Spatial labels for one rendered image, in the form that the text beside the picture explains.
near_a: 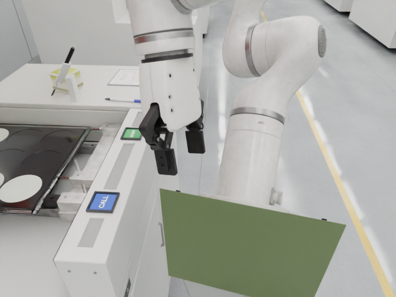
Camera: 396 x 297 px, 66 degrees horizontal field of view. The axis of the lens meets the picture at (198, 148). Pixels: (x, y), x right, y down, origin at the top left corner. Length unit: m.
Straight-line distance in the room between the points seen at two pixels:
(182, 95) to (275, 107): 0.26
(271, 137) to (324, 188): 1.63
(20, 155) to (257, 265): 0.72
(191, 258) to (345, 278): 1.28
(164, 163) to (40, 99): 0.77
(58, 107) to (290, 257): 0.84
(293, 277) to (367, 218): 1.56
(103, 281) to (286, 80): 0.53
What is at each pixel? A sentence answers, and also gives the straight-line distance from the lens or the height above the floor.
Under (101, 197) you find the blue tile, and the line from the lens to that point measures 0.69.
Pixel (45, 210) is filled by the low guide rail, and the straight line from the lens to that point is 0.88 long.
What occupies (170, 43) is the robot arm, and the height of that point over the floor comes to 1.31.
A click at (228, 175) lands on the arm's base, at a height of 1.03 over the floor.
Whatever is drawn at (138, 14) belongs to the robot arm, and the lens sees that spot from 0.43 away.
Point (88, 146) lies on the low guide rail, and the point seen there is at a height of 0.85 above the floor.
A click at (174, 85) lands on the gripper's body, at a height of 1.26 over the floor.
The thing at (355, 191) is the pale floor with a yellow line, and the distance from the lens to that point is 2.30.
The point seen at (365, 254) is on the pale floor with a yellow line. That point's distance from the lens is 1.95.
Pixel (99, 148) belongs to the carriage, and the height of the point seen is 0.88.
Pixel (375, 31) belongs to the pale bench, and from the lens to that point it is 5.53.
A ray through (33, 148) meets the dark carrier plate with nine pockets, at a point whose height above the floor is 0.90.
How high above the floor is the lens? 1.43
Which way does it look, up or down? 36 degrees down
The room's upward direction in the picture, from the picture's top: straight up
